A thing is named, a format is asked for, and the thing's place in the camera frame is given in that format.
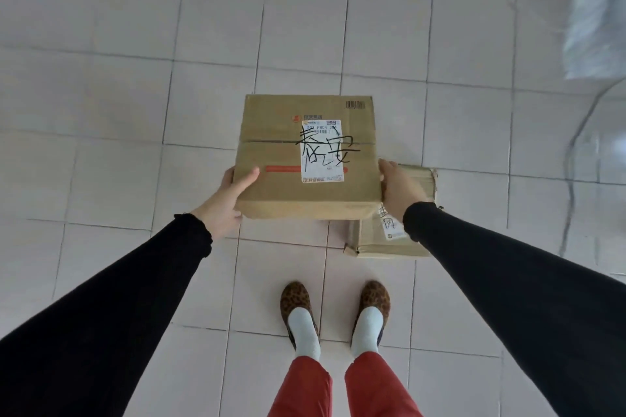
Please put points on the small crumpled cardboard box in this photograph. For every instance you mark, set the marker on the small crumpled cardboard box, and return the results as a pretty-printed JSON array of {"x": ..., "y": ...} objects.
[{"x": 386, "y": 243}]

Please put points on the white sock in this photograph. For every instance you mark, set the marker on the white sock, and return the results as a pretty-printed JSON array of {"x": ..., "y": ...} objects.
[
  {"x": 304, "y": 331},
  {"x": 367, "y": 331}
]

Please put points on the red trousers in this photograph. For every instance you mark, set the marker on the red trousers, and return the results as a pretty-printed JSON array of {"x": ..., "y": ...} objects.
[{"x": 376, "y": 390}]

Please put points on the person's left forearm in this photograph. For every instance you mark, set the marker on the person's left forearm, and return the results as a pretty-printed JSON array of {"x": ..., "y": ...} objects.
[{"x": 105, "y": 319}]

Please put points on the leopard print slipper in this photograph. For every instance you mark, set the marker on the leopard print slipper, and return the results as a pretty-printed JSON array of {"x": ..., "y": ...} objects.
[
  {"x": 375, "y": 295},
  {"x": 295, "y": 298}
]

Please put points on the large labelled cardboard box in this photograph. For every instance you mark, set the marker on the large labelled cardboard box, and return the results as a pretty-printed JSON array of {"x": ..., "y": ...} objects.
[{"x": 288, "y": 157}]

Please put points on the transparent plastic chair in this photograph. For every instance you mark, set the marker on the transparent plastic chair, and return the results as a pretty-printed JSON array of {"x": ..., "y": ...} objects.
[{"x": 587, "y": 148}]

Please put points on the person's left thumb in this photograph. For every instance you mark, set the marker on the person's left thumb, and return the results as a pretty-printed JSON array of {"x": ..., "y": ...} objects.
[{"x": 244, "y": 181}]

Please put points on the person's right forearm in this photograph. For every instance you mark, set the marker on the person's right forearm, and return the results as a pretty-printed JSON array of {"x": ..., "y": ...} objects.
[{"x": 523, "y": 304}]

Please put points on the person's right thumb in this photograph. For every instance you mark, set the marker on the person's right thumb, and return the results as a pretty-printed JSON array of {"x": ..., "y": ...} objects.
[{"x": 387, "y": 170}]

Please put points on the person's left hand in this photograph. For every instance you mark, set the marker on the person's left hand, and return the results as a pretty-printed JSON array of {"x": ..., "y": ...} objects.
[{"x": 218, "y": 212}]

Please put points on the person's right hand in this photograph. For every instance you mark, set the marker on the person's right hand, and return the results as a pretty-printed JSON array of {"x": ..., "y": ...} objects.
[{"x": 402, "y": 194}]

